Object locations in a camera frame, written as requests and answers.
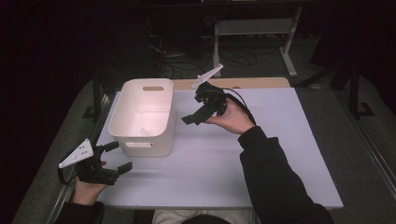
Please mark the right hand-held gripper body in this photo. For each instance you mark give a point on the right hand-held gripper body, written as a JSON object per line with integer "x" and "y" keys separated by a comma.
{"x": 211, "y": 99}

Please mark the wooden table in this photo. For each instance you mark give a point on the wooden table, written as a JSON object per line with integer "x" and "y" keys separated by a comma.
{"x": 249, "y": 83}

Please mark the person's head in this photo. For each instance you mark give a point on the person's head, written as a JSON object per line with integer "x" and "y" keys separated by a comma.
{"x": 205, "y": 220}

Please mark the black metal stand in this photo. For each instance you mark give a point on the black metal stand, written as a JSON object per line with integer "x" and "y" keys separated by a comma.
{"x": 355, "y": 93}
{"x": 96, "y": 96}

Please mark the white metal desk frame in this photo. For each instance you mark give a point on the white metal desk frame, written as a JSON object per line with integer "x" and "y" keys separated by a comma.
{"x": 253, "y": 27}

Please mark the person's right hand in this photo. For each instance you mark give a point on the person's right hand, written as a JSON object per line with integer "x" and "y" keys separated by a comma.
{"x": 233, "y": 119}

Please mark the white plastic storage bin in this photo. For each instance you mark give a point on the white plastic storage bin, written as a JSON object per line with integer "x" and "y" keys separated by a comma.
{"x": 146, "y": 112}

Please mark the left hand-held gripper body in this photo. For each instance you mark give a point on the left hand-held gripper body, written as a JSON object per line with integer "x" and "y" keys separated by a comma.
{"x": 93, "y": 174}

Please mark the person's left hand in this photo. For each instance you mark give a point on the person's left hand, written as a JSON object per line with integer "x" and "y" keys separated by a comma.
{"x": 87, "y": 193}

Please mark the person's white shirt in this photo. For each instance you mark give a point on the person's white shirt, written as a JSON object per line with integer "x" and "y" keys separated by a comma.
{"x": 174, "y": 216}

